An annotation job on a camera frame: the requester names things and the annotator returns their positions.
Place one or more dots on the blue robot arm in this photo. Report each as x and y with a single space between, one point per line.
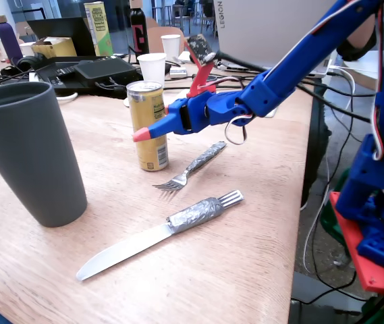
296 64

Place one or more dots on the white flat notepad box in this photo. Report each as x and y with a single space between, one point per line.
185 57

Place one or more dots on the yellow cardboard box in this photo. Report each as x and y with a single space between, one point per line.
55 49

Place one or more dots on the green clamp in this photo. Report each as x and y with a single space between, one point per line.
331 222

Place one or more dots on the silver Legion laptop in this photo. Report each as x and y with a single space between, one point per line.
255 27

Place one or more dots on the small white paper cup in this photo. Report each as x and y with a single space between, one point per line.
171 47

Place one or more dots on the large white paper cup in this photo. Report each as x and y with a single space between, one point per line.
152 69

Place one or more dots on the wooden chair back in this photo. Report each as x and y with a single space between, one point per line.
154 38

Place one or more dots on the small white charger box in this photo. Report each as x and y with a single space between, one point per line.
178 73

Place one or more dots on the grey plastic cup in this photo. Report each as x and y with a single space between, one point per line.
29 152

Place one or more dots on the person forearm black sleeve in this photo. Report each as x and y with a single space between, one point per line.
360 37

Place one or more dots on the black laptop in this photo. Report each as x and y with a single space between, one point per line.
63 32

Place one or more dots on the purple bottle wooden cap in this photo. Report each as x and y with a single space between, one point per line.
9 40

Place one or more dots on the green yellow carton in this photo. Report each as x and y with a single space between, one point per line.
99 30

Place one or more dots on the black electronics box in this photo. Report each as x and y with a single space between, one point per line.
105 72

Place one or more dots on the yellow drink can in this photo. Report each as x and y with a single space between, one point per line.
146 148

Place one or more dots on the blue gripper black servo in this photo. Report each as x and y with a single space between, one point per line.
177 119

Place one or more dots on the red camera mount with camera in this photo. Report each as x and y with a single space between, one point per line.
201 79

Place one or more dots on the black headphones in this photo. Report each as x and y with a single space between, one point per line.
26 64

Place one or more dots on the black table leg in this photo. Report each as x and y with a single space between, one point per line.
314 162

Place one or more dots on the black flat desk device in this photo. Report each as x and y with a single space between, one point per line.
60 76

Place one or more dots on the red robot base plate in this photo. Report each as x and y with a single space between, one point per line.
357 243

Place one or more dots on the black bottle pink logo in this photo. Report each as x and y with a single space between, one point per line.
139 33

